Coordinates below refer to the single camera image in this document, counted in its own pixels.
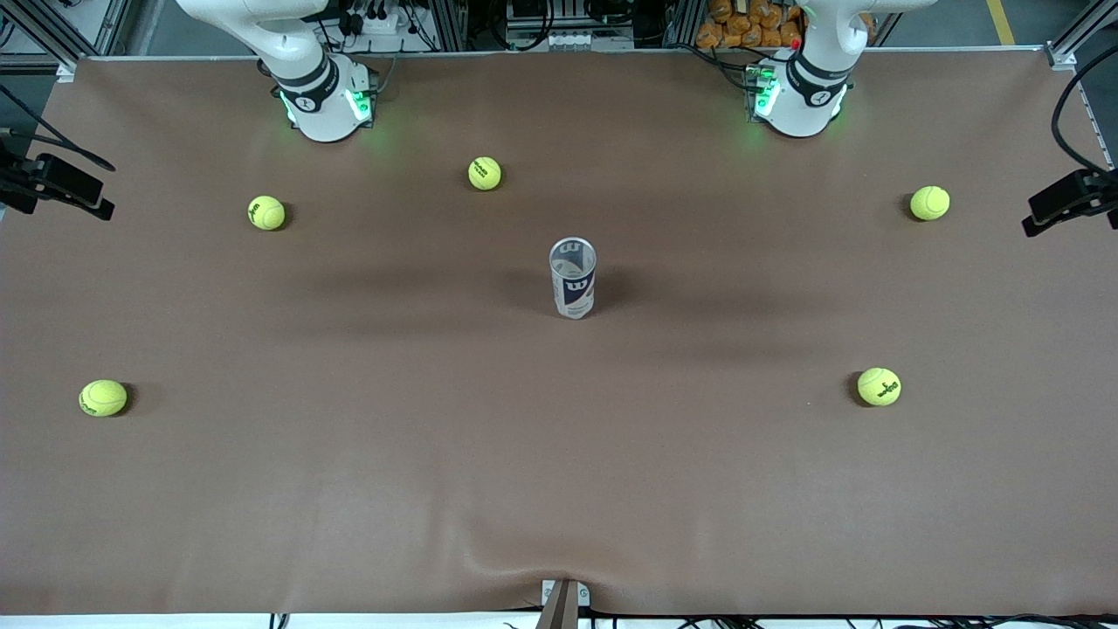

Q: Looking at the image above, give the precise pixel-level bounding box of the pile of orange items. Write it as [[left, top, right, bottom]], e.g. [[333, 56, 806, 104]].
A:
[[696, 0, 804, 50]]

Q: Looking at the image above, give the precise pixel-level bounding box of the power strip with black plugs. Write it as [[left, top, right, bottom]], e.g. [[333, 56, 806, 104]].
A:
[[336, 0, 426, 38]]

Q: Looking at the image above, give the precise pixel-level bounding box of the white power strip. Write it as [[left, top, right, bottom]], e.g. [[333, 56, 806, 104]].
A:
[[509, 29, 636, 52]]

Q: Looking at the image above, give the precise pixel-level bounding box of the clear tennis ball can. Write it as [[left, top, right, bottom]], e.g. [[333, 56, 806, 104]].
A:
[[549, 237, 598, 320]]

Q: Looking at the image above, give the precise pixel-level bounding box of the brown table cover mat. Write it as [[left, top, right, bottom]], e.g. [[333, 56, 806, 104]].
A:
[[0, 48, 1118, 617]]

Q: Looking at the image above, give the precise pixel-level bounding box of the grey metal table bracket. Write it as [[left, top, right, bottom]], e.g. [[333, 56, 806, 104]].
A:
[[535, 578, 591, 629]]

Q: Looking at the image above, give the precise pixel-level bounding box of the aluminium frame strut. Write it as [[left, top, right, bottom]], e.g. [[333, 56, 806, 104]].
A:
[[1046, 0, 1118, 71], [0, 0, 132, 73]]

